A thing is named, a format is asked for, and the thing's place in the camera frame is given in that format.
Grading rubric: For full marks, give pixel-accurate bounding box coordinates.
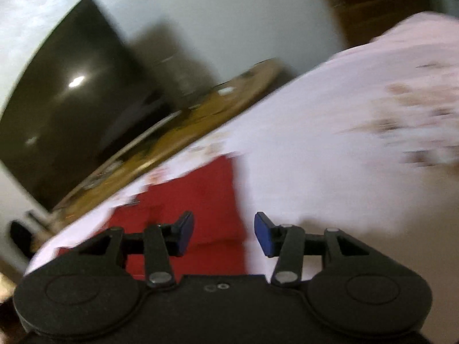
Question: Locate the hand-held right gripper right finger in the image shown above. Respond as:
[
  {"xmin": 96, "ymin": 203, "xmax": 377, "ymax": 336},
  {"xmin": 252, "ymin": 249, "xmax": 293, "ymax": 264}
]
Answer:
[{"xmin": 254, "ymin": 212, "xmax": 374, "ymax": 288}]

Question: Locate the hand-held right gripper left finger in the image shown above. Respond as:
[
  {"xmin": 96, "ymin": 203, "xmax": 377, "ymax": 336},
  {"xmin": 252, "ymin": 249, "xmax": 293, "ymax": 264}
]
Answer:
[{"xmin": 74, "ymin": 211, "xmax": 195, "ymax": 289}]

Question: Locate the red cloth garment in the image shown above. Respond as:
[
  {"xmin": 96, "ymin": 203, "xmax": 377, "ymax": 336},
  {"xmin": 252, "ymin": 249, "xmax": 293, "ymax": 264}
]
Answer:
[{"xmin": 54, "ymin": 155, "xmax": 252, "ymax": 277}]

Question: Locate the floral white bed sheet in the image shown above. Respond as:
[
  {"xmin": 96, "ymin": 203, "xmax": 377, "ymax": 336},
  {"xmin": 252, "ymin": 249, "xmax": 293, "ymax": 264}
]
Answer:
[{"xmin": 27, "ymin": 11, "xmax": 459, "ymax": 344}]

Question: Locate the wooden television stand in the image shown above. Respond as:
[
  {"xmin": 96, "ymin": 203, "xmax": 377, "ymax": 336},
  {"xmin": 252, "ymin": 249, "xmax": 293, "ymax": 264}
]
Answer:
[{"xmin": 49, "ymin": 59, "xmax": 289, "ymax": 224}]

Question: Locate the black chair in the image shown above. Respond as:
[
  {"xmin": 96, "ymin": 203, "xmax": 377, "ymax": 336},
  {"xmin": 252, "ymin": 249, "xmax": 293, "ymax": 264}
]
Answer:
[{"xmin": 9, "ymin": 220, "xmax": 37, "ymax": 259}]

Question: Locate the black flat television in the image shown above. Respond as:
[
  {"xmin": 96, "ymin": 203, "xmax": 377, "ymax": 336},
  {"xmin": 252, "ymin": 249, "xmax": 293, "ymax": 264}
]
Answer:
[{"xmin": 0, "ymin": 0, "xmax": 173, "ymax": 213}]

